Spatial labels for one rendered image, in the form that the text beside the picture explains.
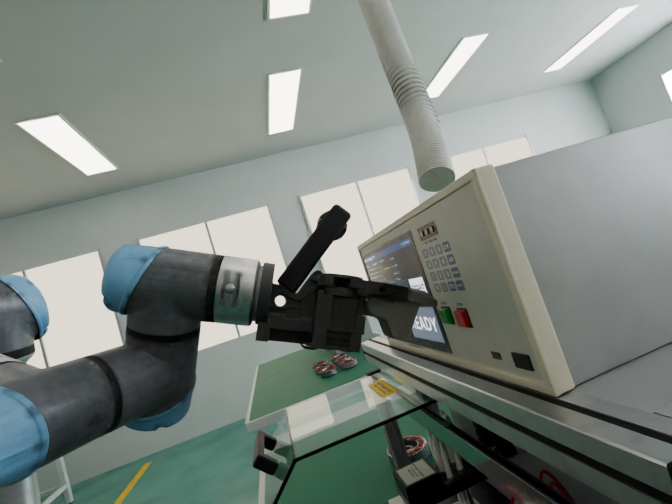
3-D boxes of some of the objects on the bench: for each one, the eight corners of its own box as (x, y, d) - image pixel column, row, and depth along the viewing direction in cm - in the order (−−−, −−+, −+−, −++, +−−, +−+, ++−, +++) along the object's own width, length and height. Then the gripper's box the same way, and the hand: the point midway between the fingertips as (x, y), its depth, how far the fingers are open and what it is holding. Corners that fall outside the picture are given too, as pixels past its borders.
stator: (429, 443, 105) (424, 430, 105) (431, 464, 94) (426, 450, 94) (391, 452, 107) (387, 439, 107) (389, 474, 96) (384, 459, 96)
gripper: (254, 335, 45) (417, 352, 49) (251, 342, 37) (450, 362, 40) (264, 266, 47) (422, 287, 50) (263, 257, 38) (454, 283, 41)
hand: (426, 296), depth 45 cm, fingers closed
